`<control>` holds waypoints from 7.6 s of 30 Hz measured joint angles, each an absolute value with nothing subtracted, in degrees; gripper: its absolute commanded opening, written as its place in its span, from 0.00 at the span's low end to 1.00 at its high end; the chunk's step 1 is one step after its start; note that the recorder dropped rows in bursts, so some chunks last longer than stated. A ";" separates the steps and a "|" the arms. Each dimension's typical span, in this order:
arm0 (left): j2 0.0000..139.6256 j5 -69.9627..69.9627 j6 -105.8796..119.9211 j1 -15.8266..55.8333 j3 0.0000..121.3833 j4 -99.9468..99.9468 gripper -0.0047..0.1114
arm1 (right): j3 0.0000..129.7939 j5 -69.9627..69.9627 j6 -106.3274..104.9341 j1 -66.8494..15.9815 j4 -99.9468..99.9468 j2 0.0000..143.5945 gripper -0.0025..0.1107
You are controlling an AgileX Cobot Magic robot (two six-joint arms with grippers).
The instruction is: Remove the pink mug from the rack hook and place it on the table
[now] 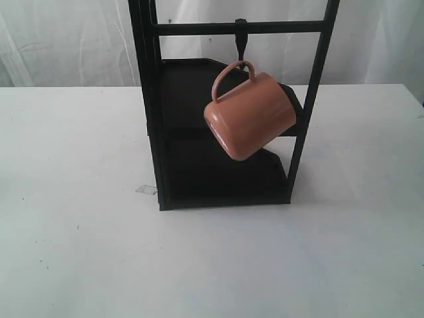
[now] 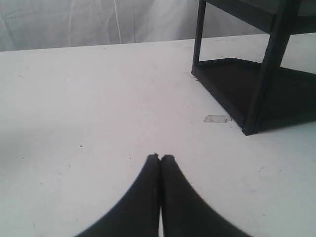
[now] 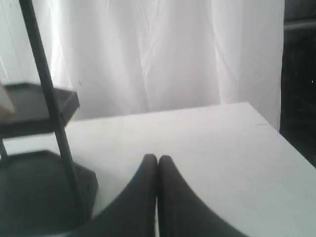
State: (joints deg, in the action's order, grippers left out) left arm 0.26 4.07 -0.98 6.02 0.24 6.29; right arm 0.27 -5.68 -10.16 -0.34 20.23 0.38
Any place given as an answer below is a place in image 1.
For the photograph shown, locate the salmon pink ceramic mug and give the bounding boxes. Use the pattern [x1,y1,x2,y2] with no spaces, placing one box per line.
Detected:
[203,60,297,161]

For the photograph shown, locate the black metal shelf rack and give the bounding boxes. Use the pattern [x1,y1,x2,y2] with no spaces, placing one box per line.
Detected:
[129,1,339,210]

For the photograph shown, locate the clear tape piece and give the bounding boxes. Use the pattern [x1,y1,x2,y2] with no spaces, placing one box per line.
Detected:
[135,184,158,195]

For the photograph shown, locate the white backdrop curtain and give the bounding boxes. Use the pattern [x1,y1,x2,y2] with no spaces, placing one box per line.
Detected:
[1,1,423,101]

